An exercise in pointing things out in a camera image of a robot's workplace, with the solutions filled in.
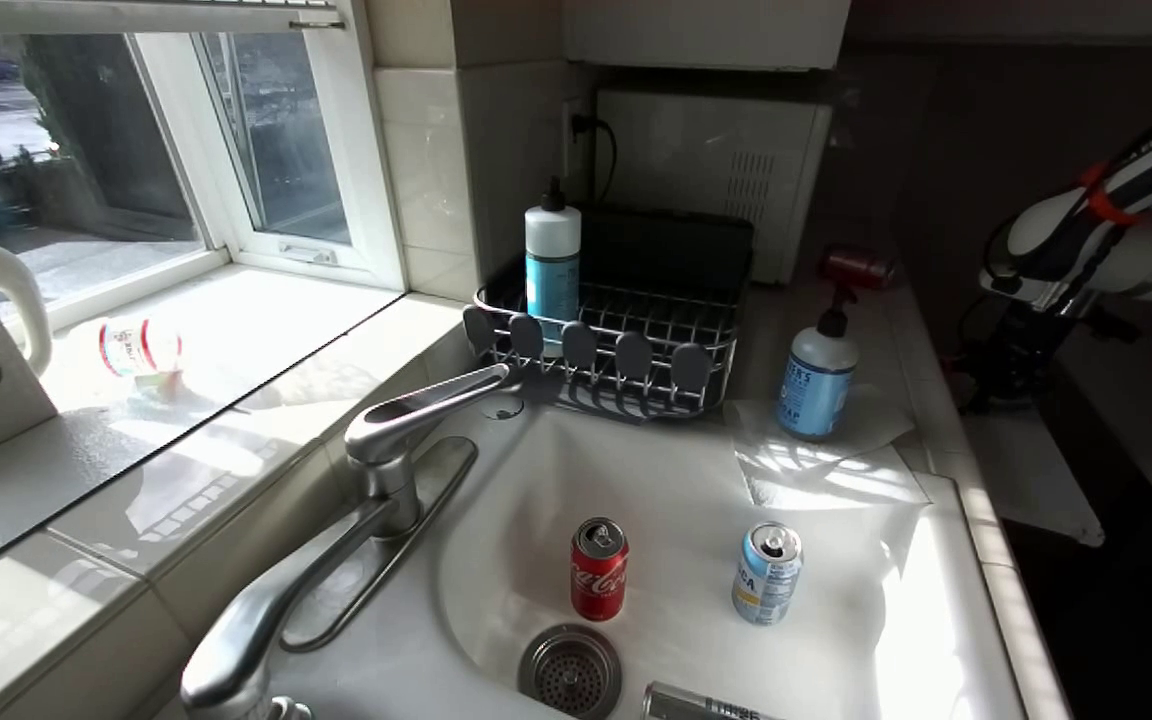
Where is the white window frame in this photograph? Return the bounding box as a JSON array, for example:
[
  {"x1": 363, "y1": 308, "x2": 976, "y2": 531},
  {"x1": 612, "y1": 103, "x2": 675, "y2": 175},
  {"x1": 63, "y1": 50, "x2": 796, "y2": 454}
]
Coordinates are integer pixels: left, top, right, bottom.
[{"x1": 0, "y1": 0, "x2": 403, "y2": 327}]

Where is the white electric kettle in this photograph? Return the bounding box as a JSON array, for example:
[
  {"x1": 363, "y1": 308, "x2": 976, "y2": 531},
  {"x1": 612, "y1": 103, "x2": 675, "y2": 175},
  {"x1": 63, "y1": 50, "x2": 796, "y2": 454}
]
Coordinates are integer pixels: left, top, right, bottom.
[{"x1": 0, "y1": 246, "x2": 52, "y2": 372}]

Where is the red cola can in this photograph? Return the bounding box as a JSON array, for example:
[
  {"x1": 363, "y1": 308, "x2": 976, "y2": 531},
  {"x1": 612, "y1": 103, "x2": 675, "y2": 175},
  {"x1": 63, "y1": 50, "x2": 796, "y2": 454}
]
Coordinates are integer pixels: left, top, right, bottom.
[{"x1": 574, "y1": 515, "x2": 629, "y2": 619}]

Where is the metal sink drain strainer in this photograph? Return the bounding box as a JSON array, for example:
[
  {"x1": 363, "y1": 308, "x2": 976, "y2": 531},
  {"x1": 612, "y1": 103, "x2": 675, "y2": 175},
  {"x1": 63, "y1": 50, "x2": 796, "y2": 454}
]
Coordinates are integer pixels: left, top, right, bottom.
[{"x1": 517, "y1": 622, "x2": 623, "y2": 720}]

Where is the blue white soda can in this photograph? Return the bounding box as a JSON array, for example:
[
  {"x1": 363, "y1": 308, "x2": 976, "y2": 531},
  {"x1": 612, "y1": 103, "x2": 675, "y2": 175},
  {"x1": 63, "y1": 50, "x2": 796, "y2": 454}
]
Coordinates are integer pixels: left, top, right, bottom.
[{"x1": 733, "y1": 519, "x2": 803, "y2": 622}]

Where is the grey dish drying rack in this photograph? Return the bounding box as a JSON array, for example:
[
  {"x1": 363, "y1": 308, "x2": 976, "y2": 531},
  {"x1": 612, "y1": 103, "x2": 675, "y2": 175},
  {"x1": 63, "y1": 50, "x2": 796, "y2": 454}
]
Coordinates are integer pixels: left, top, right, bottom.
[{"x1": 466, "y1": 209, "x2": 753, "y2": 419}]

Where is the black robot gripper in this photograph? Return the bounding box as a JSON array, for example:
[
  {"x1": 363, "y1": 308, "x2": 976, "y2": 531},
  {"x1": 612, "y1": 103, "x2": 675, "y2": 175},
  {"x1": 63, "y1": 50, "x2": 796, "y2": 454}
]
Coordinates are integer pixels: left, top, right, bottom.
[{"x1": 951, "y1": 295, "x2": 1072, "y2": 412}]

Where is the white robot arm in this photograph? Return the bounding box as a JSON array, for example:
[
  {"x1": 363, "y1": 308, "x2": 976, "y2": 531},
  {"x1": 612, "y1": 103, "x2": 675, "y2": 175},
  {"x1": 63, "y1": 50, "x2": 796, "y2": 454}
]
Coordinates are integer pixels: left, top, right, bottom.
[{"x1": 951, "y1": 126, "x2": 1152, "y2": 412}]

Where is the white wall outlet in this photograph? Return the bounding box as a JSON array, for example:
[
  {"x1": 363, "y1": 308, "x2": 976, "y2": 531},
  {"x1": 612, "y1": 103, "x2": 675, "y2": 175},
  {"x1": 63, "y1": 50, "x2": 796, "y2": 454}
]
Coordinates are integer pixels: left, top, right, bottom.
[{"x1": 566, "y1": 108, "x2": 602, "y2": 169}]

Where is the chrome sink faucet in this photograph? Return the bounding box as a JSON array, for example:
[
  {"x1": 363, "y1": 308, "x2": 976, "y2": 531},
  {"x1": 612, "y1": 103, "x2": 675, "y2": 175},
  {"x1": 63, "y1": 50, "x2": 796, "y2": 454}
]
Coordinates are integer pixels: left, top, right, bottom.
[{"x1": 182, "y1": 362, "x2": 521, "y2": 720}]

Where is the white blue soap pump bottle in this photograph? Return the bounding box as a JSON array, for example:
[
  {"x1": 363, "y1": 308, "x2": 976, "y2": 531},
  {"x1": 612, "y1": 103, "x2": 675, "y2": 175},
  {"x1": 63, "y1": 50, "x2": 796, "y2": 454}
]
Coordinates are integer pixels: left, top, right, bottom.
[{"x1": 775, "y1": 286, "x2": 859, "y2": 440}]

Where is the white blue bottle in rack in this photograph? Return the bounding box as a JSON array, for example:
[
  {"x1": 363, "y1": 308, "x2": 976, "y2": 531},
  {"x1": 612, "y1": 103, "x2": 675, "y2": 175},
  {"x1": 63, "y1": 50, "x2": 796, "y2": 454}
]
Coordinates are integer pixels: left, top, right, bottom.
[{"x1": 525, "y1": 187, "x2": 585, "y2": 320}]

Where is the red soda can on counter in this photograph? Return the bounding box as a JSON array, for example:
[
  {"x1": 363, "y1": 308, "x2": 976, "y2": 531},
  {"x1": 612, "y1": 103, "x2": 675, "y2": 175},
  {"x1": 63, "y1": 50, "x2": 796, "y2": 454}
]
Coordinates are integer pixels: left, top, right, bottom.
[{"x1": 824, "y1": 251, "x2": 897, "y2": 291}]

